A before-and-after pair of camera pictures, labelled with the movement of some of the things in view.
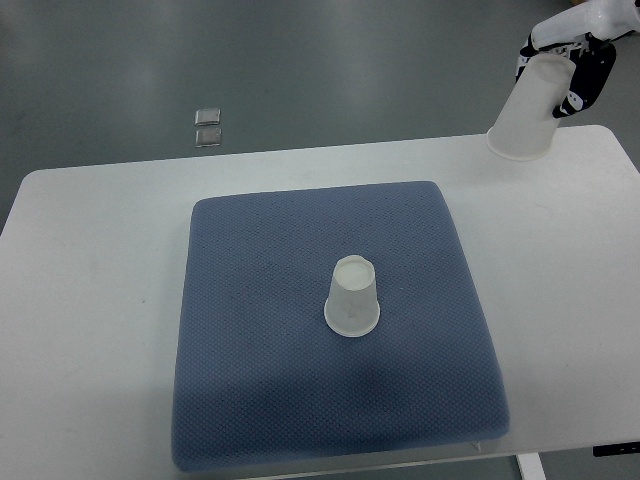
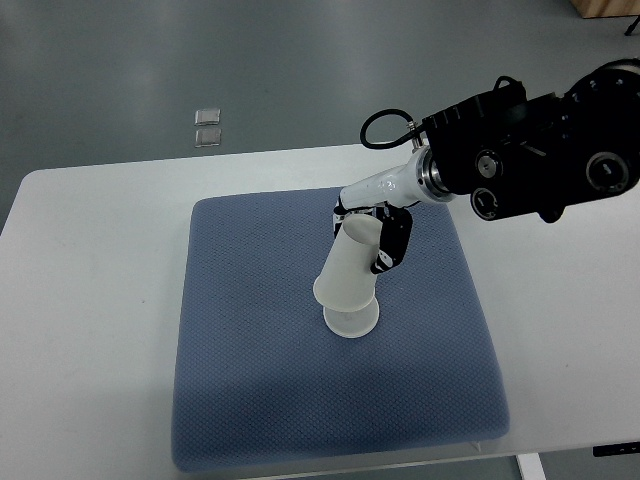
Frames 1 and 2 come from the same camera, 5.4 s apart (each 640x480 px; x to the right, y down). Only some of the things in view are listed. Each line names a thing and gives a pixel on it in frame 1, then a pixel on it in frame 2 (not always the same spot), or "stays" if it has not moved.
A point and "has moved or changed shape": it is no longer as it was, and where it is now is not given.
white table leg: (531, 467) stays
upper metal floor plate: (210, 116) stays
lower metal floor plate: (208, 137) stays
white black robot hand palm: (606, 19) → (417, 180)
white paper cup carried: (525, 128) has moved or changed shape
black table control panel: (616, 449) stays
